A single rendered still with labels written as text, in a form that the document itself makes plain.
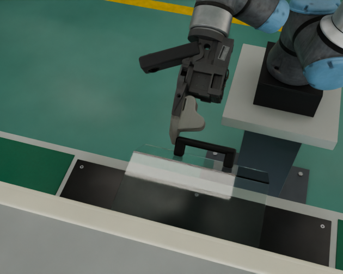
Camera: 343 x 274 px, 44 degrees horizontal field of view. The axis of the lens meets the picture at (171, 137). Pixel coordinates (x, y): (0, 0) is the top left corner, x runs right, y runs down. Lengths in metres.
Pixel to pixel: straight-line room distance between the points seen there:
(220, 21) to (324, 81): 0.33
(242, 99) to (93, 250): 0.92
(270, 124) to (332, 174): 0.93
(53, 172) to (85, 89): 1.24
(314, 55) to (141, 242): 0.70
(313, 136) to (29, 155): 0.77
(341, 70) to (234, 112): 0.36
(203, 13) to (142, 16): 1.95
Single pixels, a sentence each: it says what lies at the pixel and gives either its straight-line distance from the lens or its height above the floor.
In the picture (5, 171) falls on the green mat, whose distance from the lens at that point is 1.17.
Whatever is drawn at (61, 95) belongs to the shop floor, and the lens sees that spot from 2.32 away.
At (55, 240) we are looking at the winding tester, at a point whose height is 1.32.
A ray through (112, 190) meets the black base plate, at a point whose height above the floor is 0.77.
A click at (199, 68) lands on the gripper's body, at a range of 0.76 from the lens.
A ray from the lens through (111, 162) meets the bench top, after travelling 1.12.
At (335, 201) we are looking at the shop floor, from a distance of 2.02.
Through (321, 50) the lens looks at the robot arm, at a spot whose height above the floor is 1.06.
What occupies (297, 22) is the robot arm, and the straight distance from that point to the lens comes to 1.08.
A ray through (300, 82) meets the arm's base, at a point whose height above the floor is 0.85.
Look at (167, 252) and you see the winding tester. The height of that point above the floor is 1.32.
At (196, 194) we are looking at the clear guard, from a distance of 0.70.
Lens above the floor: 1.68
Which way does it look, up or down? 54 degrees down
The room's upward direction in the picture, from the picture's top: straight up
